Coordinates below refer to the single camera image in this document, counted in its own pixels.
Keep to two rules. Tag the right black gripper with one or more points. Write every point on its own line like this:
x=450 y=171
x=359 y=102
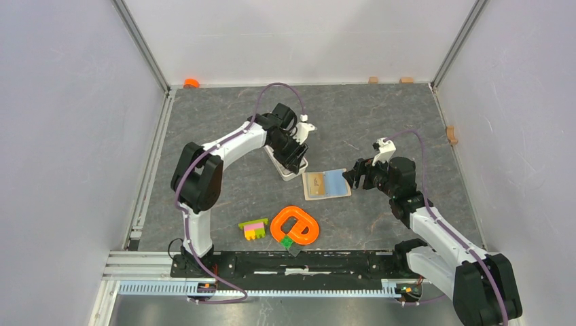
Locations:
x=363 y=168

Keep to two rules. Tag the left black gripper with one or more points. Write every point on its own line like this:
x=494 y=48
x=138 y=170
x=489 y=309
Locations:
x=291 y=161

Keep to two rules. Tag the white rectangular tray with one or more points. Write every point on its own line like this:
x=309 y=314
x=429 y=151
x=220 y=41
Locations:
x=285 y=174

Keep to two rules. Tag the tan credit card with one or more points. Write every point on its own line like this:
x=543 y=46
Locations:
x=316 y=184

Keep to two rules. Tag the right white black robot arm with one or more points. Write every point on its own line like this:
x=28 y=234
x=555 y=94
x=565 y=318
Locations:
x=481 y=285

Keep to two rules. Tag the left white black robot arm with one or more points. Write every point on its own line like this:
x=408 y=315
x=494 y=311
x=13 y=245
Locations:
x=197 y=179

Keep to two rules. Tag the orange curved toy track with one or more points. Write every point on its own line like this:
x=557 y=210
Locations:
x=304 y=231

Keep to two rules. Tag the green pink yellow brick stack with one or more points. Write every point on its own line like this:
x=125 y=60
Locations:
x=254 y=229

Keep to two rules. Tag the grey toy baseplate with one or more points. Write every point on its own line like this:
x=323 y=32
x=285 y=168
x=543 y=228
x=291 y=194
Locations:
x=295 y=249

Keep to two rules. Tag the green toy brick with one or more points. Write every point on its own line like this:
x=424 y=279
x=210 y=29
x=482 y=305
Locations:
x=286 y=242

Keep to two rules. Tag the small wooden block right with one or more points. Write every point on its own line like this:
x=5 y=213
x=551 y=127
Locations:
x=406 y=80

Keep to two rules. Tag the curved wooden piece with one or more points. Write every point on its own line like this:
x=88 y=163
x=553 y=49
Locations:
x=451 y=135

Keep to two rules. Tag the orange round cap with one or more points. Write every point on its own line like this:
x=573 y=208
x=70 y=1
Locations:
x=191 y=83

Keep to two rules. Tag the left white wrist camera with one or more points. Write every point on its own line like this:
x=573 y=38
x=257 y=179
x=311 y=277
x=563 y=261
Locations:
x=302 y=129

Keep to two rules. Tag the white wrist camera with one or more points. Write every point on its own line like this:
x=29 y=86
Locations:
x=385 y=149
x=302 y=129

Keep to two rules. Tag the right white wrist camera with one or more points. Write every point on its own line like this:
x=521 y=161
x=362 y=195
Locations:
x=385 y=149

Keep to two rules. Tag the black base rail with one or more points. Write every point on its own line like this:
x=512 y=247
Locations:
x=282 y=271

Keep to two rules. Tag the white slotted cable duct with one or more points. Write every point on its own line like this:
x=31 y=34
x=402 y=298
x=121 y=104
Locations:
x=194 y=289

